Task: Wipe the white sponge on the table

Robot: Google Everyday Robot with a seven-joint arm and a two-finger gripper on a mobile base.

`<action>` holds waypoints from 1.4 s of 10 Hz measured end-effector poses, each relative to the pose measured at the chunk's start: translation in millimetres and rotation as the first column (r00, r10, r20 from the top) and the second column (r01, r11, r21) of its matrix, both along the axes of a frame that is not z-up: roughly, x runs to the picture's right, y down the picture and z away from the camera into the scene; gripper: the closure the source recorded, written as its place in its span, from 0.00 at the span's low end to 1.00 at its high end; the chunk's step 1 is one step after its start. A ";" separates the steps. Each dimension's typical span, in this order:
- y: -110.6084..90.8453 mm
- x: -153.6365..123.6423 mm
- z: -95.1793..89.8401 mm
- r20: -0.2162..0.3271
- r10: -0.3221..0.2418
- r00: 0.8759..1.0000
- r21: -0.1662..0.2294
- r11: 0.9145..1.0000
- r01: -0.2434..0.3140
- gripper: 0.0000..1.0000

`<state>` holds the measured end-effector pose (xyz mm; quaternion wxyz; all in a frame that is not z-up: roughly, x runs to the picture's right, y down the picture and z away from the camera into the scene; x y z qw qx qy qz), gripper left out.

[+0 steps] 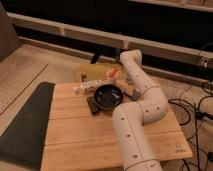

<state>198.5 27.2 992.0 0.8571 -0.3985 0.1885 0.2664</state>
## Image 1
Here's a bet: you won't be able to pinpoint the black floor cables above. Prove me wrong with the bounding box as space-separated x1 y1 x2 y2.
168 79 213 171

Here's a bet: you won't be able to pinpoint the dark brown rectangular block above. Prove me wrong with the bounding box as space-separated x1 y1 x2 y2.
87 96 100 114

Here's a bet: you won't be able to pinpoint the dark green floor mat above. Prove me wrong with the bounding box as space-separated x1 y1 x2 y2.
0 82 55 169

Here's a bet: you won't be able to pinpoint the orange pink toy item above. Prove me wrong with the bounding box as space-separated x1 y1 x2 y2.
106 68 121 80

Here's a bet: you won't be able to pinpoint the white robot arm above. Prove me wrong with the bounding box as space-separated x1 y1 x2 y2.
112 50 169 171

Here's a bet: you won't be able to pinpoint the dark round bowl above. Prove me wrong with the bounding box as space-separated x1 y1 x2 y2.
94 84 123 110

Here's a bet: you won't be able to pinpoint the yellow cutting board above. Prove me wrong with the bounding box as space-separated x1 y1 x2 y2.
74 63 124 82

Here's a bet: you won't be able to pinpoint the beige bread piece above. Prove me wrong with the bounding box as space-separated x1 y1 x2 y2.
115 80 133 95

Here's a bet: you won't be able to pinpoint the white metal rail frame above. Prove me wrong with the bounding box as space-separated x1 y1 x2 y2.
8 12 213 82

